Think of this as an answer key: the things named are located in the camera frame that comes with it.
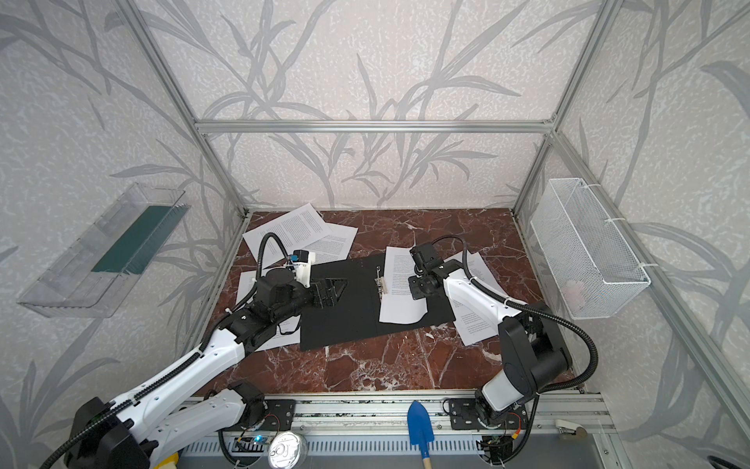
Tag yellow black work glove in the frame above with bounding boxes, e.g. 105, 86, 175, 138
154, 453, 179, 469

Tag clear plastic wall tray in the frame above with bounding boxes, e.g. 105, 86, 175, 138
18, 183, 191, 319

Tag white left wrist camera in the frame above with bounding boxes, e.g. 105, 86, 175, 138
290, 249, 316, 288

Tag printed paper far left corner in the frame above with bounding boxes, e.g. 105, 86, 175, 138
243, 203, 332, 257

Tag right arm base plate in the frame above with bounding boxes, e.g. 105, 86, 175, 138
443, 398, 527, 433

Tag black file folder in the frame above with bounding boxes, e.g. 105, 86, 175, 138
300, 253, 455, 351

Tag silver folder clip mechanism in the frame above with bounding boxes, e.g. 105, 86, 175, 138
374, 267, 389, 300

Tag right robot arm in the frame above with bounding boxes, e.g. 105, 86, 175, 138
408, 234, 600, 428

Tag white wire mesh basket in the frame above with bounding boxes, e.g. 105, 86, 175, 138
530, 178, 650, 320

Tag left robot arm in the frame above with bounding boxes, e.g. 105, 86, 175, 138
41, 250, 348, 468

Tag printed paper beside folder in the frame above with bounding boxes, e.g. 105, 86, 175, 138
304, 223, 359, 264

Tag aluminium frame rails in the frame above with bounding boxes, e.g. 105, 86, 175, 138
116, 1, 749, 436

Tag printed paper stack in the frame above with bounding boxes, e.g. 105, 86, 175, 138
379, 246, 428, 326
445, 253, 521, 346

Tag small white beige clip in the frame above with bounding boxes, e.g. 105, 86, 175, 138
555, 419, 588, 441

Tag blue hand shovel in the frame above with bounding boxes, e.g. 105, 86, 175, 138
407, 401, 435, 469

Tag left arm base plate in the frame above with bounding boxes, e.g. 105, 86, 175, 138
246, 399, 297, 432

